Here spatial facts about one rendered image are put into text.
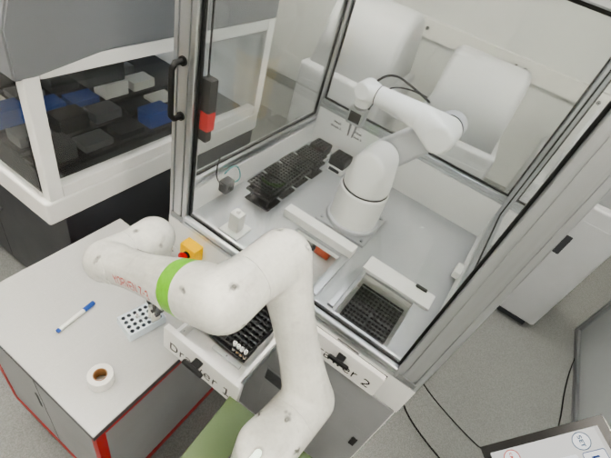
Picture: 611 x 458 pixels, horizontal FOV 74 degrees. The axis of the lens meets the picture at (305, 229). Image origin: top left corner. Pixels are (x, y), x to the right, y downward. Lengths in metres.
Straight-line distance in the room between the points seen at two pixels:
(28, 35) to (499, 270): 1.31
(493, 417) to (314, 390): 1.84
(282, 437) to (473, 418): 1.79
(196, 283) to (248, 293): 0.09
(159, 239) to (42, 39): 0.65
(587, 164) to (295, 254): 0.53
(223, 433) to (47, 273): 0.83
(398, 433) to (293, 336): 1.56
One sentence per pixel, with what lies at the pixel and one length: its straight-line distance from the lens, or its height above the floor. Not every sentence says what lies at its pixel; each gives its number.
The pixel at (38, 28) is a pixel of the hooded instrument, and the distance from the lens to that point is 1.41.
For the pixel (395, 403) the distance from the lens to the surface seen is 1.42.
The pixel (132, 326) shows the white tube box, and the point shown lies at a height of 0.80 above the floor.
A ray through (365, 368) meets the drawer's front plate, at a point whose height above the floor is 0.92.
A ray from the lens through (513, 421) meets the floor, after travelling 2.80.
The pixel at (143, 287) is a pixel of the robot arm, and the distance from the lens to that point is 0.86.
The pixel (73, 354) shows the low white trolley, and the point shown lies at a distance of 1.46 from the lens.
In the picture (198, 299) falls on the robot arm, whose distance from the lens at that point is 0.70.
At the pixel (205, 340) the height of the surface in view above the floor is 0.84.
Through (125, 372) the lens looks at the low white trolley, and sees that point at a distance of 1.41.
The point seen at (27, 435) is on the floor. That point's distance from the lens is 2.22.
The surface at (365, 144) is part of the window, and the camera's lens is 0.95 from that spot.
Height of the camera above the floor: 2.01
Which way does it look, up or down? 42 degrees down
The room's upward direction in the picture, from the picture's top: 19 degrees clockwise
